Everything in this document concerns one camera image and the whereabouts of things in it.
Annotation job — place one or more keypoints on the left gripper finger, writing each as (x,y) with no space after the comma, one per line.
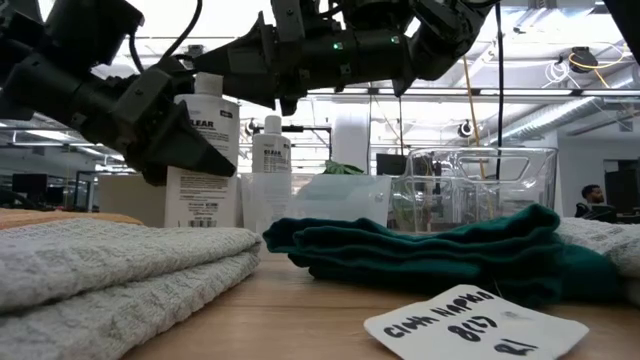
(180,155)

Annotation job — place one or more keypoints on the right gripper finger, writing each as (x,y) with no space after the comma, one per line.
(255,85)
(250,47)

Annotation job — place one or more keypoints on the white plastic bottle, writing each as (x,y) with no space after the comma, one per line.
(210,120)
(271,150)

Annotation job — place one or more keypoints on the grey waffle weave towel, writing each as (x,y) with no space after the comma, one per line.
(100,280)
(600,245)

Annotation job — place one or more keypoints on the dark green cloth napkin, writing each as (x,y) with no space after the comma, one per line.
(425,255)

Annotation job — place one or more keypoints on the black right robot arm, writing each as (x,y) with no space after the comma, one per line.
(450,30)

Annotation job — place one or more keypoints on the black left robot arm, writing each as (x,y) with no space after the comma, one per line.
(95,30)

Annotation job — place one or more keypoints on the artificial striped green plant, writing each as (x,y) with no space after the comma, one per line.
(342,168)

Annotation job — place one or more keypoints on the translucent white plastic bin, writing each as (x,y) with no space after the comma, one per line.
(345,205)

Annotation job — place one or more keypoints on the clear plastic bin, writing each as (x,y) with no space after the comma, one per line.
(475,175)

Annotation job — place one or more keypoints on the person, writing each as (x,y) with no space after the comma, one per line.
(592,197)

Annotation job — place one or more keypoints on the white handwritten label card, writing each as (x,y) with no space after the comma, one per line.
(475,325)

